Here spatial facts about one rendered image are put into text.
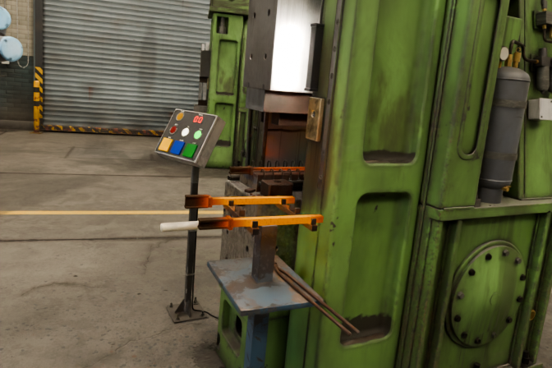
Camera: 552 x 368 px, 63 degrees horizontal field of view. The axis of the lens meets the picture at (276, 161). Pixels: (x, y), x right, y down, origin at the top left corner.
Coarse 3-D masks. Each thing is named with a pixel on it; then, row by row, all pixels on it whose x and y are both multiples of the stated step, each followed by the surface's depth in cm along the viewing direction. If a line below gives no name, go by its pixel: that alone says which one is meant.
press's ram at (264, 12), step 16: (256, 0) 201; (272, 0) 188; (288, 0) 185; (304, 0) 189; (320, 0) 192; (256, 16) 201; (272, 16) 188; (288, 16) 187; (304, 16) 190; (256, 32) 201; (272, 32) 188; (288, 32) 188; (304, 32) 191; (256, 48) 201; (272, 48) 188; (288, 48) 190; (304, 48) 193; (256, 64) 201; (272, 64) 188; (288, 64) 191; (304, 64) 194; (256, 80) 201; (272, 80) 189; (288, 80) 193; (304, 80) 196
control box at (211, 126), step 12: (180, 120) 253; (192, 120) 247; (204, 120) 243; (216, 120) 239; (168, 132) 253; (180, 132) 248; (192, 132) 243; (204, 132) 239; (216, 132) 241; (204, 144) 236; (168, 156) 248; (180, 156) 240; (204, 156) 237
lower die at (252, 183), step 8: (240, 176) 218; (248, 176) 210; (256, 176) 202; (264, 176) 202; (272, 176) 204; (280, 176) 206; (288, 176) 208; (296, 176) 210; (248, 184) 210; (256, 184) 202
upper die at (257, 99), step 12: (252, 96) 205; (264, 96) 195; (276, 96) 197; (288, 96) 200; (300, 96) 202; (252, 108) 205; (264, 108) 196; (276, 108) 198; (288, 108) 201; (300, 108) 204
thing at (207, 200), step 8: (192, 200) 161; (200, 200) 162; (208, 200) 163; (216, 200) 164; (224, 200) 165; (240, 200) 167; (248, 200) 169; (256, 200) 170; (264, 200) 171; (272, 200) 172; (280, 200) 174; (288, 200) 175; (192, 208) 161
